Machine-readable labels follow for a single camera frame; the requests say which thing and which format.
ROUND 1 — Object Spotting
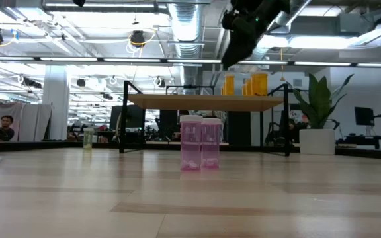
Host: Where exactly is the smooth silver ventilation duct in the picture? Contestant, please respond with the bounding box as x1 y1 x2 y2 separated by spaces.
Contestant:
251 0 312 65

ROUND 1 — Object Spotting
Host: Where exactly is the white hanging cloth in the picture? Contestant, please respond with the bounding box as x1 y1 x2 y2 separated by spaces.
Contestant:
18 104 53 142

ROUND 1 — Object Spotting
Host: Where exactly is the corrugated silver ventilation duct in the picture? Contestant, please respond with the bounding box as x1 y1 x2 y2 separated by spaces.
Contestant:
167 2 202 95

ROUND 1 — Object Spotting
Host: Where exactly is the white pillar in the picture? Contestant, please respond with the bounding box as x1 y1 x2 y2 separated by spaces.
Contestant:
42 64 69 141

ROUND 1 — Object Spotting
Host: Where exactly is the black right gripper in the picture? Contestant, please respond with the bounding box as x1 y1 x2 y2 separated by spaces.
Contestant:
221 0 291 70

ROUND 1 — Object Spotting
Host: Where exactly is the black monitor on arm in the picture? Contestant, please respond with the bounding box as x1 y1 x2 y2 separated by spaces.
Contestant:
354 106 381 136

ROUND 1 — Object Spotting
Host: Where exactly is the person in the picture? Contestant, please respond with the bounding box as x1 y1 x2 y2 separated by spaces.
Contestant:
0 114 16 142
286 118 299 143

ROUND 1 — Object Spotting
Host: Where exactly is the green plant in white pot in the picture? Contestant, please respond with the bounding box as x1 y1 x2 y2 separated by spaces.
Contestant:
289 73 355 155

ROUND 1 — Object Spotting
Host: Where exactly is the small pink pill bottle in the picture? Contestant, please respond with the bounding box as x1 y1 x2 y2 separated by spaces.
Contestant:
202 118 223 169
179 114 204 172

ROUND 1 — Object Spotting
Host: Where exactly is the wooden shelf with black legs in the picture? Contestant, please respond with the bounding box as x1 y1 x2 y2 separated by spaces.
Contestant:
119 80 291 157

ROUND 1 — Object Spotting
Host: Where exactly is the black desk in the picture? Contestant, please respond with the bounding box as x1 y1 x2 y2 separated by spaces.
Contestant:
335 130 381 149

